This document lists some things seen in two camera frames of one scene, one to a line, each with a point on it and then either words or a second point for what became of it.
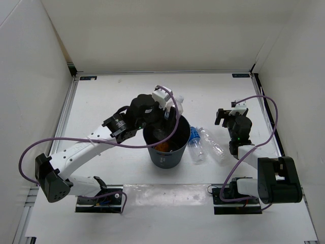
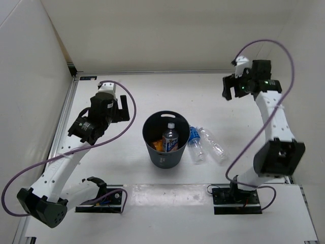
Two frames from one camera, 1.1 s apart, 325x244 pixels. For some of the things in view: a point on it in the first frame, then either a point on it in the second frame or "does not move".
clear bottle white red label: x=171 y=103 → x=170 y=139
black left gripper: x=170 y=123 → x=122 y=114
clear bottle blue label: x=196 y=149 does not move
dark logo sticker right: x=240 y=75 does not move
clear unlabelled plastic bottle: x=213 y=148 does not move
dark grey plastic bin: x=171 y=154 does not move
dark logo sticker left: x=87 y=78 does not move
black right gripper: x=222 y=114 → x=232 y=82
